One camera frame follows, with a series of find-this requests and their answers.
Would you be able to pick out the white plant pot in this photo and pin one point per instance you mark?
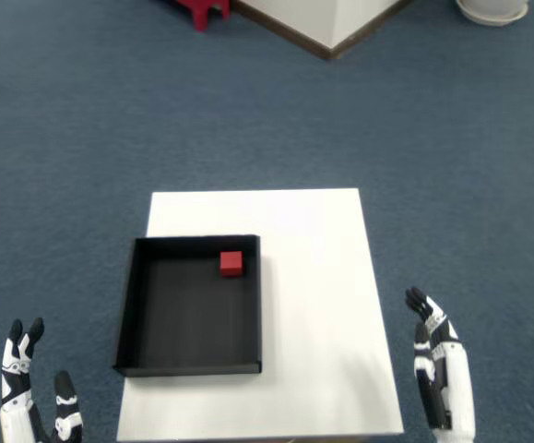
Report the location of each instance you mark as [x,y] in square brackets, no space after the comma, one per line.
[492,3]

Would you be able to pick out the white pot saucer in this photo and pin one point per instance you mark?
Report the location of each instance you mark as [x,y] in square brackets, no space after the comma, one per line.
[492,19]

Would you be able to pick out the black open box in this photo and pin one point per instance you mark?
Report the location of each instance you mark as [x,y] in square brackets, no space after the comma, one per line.
[188,318]

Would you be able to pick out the red cube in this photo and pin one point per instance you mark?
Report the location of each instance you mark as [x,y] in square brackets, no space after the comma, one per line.
[230,264]

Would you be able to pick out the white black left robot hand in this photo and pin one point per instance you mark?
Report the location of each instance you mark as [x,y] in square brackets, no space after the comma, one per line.
[13,415]

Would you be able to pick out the red plastic stool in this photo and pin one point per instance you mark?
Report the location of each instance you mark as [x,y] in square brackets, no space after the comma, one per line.
[202,11]

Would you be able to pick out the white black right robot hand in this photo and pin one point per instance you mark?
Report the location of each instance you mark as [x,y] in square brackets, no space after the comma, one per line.
[455,383]

